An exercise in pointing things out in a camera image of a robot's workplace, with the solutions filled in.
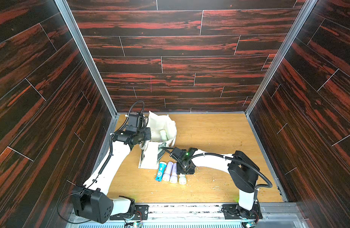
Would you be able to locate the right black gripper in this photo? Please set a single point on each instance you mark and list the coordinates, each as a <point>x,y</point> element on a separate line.
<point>177,153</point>

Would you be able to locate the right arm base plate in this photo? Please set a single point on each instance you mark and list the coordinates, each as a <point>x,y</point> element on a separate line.
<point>234,211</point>

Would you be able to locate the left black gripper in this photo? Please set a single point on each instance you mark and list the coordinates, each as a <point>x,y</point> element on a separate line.
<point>148,137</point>

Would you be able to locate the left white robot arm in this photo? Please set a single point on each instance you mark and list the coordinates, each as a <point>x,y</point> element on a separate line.
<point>90,201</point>

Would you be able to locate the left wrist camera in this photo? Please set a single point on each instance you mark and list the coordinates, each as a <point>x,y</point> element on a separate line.
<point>136,121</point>

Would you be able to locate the aluminium front rail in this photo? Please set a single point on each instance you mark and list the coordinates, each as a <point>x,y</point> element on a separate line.
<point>215,215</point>

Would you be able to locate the white floral canvas tote bag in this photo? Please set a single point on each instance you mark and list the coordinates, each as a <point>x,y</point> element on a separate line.
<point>151,152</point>

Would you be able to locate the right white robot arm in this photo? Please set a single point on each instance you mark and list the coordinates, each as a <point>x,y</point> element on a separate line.
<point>244,173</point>

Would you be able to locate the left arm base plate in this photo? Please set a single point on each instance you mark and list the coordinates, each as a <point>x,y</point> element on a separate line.
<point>136,212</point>

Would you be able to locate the blue flashlight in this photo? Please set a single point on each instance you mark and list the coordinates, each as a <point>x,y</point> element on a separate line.
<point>161,168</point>

